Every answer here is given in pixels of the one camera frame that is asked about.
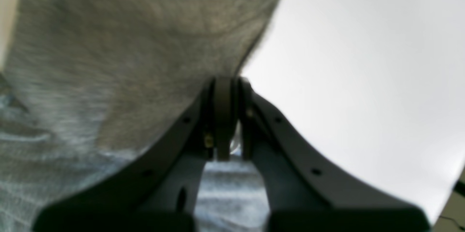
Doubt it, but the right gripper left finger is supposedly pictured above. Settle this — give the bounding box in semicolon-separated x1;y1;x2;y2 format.
33;77;238;232

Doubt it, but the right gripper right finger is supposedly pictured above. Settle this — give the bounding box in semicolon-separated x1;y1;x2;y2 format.
238;78;430;232

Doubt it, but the grey T-shirt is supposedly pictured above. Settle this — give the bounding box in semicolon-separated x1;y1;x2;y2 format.
0;0;279;232

